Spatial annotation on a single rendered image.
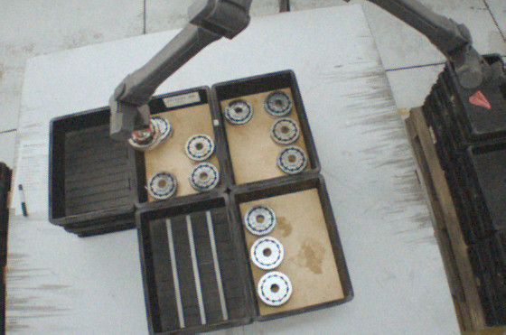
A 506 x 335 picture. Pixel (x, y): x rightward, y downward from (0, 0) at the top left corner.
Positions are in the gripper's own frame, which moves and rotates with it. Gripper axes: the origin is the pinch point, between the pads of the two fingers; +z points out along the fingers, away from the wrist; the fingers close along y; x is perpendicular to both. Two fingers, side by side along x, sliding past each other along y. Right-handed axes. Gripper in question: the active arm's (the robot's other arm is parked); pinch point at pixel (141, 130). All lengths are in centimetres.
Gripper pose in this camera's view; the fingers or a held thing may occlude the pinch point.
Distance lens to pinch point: 134.0
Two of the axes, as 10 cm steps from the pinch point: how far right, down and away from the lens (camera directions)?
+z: 0.8, 3.8, 9.2
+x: -1.8, -9.1, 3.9
